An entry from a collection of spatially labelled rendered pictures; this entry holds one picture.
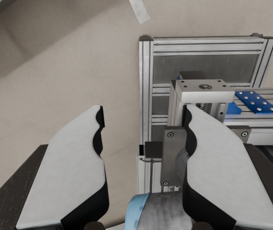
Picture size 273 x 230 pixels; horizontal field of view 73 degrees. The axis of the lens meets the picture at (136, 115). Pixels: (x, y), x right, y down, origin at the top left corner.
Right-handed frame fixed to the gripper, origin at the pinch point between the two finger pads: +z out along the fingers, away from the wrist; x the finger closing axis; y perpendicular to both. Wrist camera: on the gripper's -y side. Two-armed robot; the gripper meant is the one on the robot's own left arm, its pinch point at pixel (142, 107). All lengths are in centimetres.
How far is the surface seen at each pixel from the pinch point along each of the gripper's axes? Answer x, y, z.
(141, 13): 0.3, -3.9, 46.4
